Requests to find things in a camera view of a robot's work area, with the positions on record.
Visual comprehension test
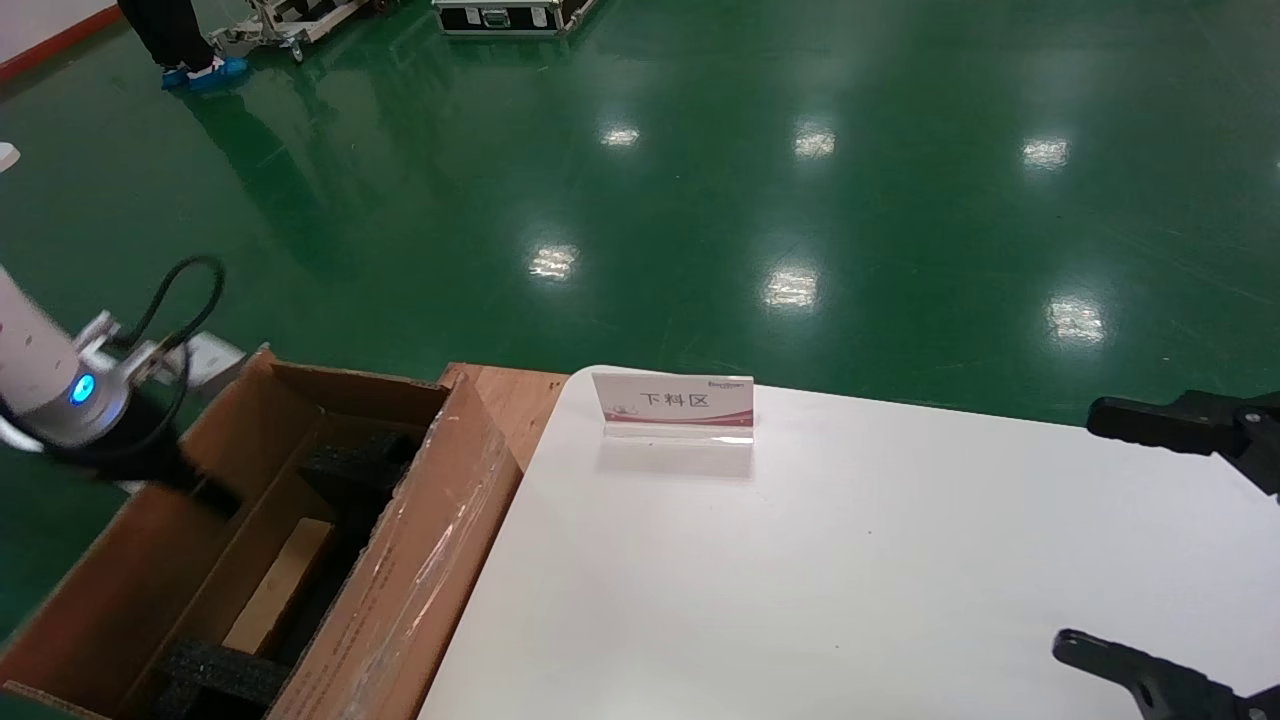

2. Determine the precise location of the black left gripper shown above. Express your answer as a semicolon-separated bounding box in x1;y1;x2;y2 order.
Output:
45;392;244;520

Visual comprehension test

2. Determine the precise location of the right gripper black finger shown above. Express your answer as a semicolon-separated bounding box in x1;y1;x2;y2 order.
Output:
1052;630;1280;720
1087;392;1280;498

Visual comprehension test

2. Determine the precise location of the small cardboard box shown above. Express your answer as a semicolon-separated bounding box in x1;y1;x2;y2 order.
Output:
222;518;336;656

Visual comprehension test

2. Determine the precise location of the large open cardboard box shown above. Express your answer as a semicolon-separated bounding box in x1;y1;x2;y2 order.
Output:
0;345;523;720

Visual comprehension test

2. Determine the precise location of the black foam block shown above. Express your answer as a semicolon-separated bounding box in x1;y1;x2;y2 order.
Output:
300;425;421;501
155;640;291;720

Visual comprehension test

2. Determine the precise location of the brown wooden board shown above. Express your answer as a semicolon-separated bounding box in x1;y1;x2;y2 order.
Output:
440;363;569;473

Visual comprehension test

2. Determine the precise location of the acrylic sign with Chinese text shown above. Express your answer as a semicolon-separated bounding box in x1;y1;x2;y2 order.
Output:
590;372;754;448

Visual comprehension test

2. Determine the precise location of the person in black trousers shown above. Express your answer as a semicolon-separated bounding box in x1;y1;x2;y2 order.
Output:
118;0;249;93

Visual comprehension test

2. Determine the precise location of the white metal wheeled cart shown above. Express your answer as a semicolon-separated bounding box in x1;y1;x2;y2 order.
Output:
210;0;386;63

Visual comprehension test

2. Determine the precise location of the black aluminium flight case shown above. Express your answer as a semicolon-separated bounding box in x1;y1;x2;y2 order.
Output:
432;0;598;38

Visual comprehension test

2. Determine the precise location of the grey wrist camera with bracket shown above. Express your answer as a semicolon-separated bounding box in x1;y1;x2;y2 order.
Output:
75;312;248;406

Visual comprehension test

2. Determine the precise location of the thick black looped cable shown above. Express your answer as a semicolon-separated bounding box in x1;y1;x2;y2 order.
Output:
125;255;227;351

